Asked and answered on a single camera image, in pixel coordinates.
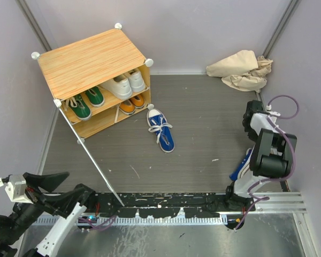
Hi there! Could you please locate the white shoe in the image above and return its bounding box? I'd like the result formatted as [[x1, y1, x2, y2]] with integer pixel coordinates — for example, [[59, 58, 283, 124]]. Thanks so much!
[[100, 74, 132, 100], [124, 68, 146, 93]]

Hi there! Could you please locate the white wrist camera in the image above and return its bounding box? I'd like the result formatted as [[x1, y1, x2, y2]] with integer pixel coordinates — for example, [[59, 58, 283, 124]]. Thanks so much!
[[0, 175, 32, 203], [265, 105, 281, 118]]

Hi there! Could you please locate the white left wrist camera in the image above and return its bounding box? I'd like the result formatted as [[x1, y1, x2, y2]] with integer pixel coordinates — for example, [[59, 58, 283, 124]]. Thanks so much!
[[0, 175, 32, 203]]

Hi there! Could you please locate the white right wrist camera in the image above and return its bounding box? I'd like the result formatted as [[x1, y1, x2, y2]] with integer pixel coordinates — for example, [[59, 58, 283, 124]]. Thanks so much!
[[265, 105, 281, 118]]

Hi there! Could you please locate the wooden shoe cabinet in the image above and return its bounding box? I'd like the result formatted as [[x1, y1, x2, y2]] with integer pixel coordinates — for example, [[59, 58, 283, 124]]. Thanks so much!
[[31, 23, 154, 140]]

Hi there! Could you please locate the orange sneaker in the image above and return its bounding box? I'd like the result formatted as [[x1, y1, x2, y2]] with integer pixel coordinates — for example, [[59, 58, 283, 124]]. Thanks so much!
[[129, 94, 145, 109], [114, 100, 136, 124]]

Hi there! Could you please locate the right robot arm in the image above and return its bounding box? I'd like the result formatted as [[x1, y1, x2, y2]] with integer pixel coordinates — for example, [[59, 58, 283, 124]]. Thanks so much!
[[224, 100, 297, 211]]

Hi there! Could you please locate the white cabinet door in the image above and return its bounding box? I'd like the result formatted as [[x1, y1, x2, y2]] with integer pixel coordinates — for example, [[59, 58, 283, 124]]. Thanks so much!
[[57, 107, 125, 207]]

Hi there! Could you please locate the green sneaker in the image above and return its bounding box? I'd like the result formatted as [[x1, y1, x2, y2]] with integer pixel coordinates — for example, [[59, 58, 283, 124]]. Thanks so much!
[[64, 94, 92, 121], [85, 86, 105, 107]]

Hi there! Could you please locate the grey cable duct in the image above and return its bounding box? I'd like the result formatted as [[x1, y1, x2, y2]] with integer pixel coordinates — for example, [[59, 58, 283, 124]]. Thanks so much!
[[33, 215, 227, 226]]

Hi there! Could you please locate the blue sneaker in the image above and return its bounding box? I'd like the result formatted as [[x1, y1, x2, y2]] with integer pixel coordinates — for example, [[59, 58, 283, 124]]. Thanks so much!
[[147, 108, 175, 153], [229, 148, 254, 182]]

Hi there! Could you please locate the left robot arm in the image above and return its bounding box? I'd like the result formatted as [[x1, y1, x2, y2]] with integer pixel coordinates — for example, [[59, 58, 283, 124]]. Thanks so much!
[[0, 172, 96, 256]]

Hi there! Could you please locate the beige cloth bag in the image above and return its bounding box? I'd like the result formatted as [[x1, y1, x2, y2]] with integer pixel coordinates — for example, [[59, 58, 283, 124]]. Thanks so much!
[[206, 50, 273, 93]]

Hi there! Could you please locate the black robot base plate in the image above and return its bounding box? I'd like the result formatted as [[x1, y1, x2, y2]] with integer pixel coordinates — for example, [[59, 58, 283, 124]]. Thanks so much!
[[87, 193, 253, 218]]

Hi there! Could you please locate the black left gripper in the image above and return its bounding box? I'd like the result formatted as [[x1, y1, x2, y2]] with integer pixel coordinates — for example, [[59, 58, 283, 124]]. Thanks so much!
[[1, 171, 86, 244]]

